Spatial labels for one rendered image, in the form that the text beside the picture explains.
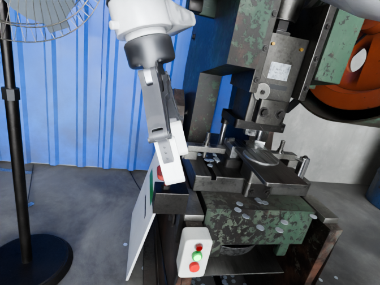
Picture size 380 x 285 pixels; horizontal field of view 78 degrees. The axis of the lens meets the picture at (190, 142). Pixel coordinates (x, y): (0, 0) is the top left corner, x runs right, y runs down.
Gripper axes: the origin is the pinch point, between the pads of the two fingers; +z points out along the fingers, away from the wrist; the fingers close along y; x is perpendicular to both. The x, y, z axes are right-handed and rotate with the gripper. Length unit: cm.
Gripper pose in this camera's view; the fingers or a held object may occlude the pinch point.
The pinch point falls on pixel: (177, 160)
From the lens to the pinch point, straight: 41.1
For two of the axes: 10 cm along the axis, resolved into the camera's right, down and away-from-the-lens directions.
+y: -0.3, 2.5, -9.7
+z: 2.2, 9.5, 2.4
